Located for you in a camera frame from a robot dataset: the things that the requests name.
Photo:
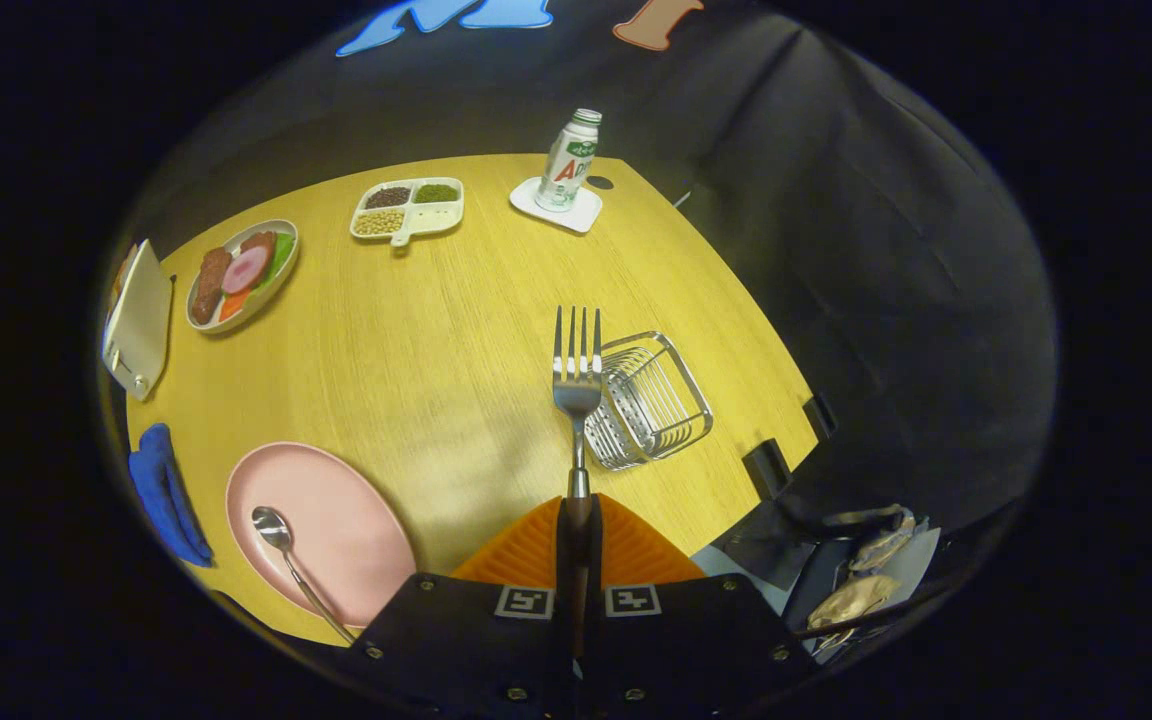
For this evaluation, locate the large brown meat piece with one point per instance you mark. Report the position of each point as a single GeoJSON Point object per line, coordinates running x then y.
{"type": "Point", "coordinates": [209, 285]}

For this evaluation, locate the pink ham slice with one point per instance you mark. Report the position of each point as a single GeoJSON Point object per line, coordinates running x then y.
{"type": "Point", "coordinates": [246, 269]}

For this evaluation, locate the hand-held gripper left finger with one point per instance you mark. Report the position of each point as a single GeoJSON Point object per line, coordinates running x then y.
{"type": "Point", "coordinates": [456, 630]}

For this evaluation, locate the white square coaster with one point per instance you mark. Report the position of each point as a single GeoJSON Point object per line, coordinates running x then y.
{"type": "Point", "coordinates": [576, 215]}

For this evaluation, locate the white divided tray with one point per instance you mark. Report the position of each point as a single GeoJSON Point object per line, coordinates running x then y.
{"type": "Point", "coordinates": [433, 217]}

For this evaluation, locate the cluttered pile of bags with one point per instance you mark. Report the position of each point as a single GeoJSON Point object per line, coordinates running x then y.
{"type": "Point", "coordinates": [861, 595]}

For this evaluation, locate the white toaster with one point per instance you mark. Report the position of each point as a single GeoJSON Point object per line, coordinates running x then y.
{"type": "Point", "coordinates": [141, 320]}

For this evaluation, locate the pile of dark beans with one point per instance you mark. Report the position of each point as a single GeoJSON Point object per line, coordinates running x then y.
{"type": "Point", "coordinates": [388, 197]}

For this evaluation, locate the pile of green beans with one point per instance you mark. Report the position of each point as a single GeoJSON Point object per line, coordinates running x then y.
{"type": "Point", "coordinates": [435, 193]}

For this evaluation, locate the black table clamp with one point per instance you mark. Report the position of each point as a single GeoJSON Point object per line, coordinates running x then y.
{"type": "Point", "coordinates": [820, 416]}
{"type": "Point", "coordinates": [766, 468]}

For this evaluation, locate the white oval food plate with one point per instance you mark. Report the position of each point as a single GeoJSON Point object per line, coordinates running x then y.
{"type": "Point", "coordinates": [281, 290]}

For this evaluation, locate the white drink bottle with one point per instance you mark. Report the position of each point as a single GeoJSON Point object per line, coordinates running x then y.
{"type": "Point", "coordinates": [566, 165]}

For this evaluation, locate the blue towel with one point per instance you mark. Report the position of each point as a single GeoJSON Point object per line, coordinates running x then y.
{"type": "Point", "coordinates": [161, 490]}

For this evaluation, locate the black table grommet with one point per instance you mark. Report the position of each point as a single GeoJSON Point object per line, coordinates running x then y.
{"type": "Point", "coordinates": [600, 182]}

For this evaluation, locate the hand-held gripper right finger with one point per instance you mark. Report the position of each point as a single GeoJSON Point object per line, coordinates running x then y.
{"type": "Point", "coordinates": [696, 630]}

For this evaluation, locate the toast slice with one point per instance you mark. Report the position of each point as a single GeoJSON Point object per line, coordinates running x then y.
{"type": "Point", "coordinates": [122, 275]}

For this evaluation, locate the pink plate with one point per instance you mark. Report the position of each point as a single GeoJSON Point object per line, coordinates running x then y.
{"type": "Point", "coordinates": [336, 530]}

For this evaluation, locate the pile of yellow beans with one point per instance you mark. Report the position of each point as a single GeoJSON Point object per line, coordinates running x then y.
{"type": "Point", "coordinates": [378, 222]}

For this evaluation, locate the green lettuce leaf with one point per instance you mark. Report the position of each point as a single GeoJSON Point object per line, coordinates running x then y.
{"type": "Point", "coordinates": [282, 255]}

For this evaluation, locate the orange carrot slice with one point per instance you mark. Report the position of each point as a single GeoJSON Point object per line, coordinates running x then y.
{"type": "Point", "coordinates": [232, 305]}

